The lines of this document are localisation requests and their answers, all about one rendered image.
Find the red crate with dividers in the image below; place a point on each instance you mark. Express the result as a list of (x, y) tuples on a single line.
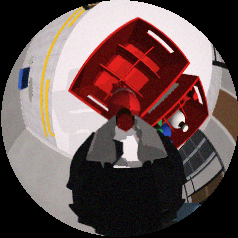
[(96, 80), (172, 101)]

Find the green bottle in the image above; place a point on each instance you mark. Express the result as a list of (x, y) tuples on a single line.
[(158, 126)]

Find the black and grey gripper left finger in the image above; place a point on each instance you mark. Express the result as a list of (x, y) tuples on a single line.
[(97, 149)]

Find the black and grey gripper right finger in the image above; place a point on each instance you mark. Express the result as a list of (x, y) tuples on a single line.
[(157, 148)]

